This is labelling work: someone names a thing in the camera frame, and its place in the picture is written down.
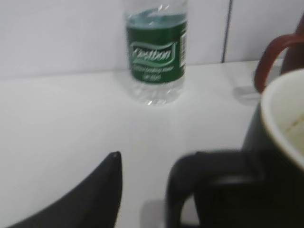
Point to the red ceramic mug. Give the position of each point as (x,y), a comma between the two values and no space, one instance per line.
(293,60)

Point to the black ceramic mug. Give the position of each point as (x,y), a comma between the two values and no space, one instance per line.
(260,185)

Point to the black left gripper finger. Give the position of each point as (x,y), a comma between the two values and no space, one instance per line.
(93,203)

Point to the clear water bottle green label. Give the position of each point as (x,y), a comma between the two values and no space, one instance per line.
(156,32)

